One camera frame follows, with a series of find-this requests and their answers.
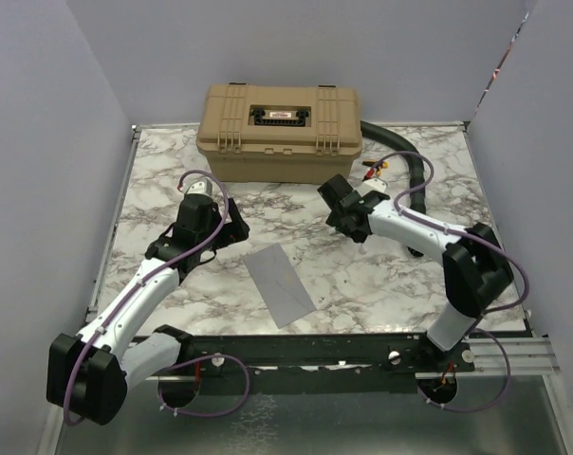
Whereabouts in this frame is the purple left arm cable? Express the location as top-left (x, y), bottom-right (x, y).
top-left (62, 171), bottom-right (252, 427)

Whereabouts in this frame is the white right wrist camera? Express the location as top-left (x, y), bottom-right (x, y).
top-left (359, 175), bottom-right (388, 195)

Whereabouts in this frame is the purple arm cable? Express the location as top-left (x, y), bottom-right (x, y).
top-left (62, 171), bottom-right (252, 427)
top-left (369, 151), bottom-right (532, 412)

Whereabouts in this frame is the aluminium frame rail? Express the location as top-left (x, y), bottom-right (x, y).
top-left (84, 123), bottom-right (561, 381)

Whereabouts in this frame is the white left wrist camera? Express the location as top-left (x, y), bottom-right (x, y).
top-left (182, 177), bottom-right (213, 197)

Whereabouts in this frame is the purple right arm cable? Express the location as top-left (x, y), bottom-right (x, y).
top-left (369, 151), bottom-right (532, 412)

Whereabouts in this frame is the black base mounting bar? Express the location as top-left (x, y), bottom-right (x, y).
top-left (137, 323), bottom-right (477, 395)

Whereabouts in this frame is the tan plastic tool case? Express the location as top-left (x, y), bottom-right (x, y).
top-left (196, 83), bottom-right (363, 185)

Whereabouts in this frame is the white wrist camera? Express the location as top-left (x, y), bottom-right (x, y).
top-left (359, 175), bottom-right (388, 195)
top-left (182, 177), bottom-right (213, 197)

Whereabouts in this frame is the yellow black T-handle hex key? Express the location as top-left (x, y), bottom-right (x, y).
top-left (362, 160), bottom-right (388, 171)

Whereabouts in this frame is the grey envelope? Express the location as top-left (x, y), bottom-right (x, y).
top-left (244, 244), bottom-right (316, 329)

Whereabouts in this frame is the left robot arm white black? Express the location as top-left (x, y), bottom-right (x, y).
top-left (46, 193), bottom-right (250, 427)

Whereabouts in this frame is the black corrugated hose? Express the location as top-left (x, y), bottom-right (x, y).
top-left (360, 120), bottom-right (433, 260)

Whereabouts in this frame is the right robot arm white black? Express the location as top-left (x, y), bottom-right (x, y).
top-left (318, 174), bottom-right (513, 371)

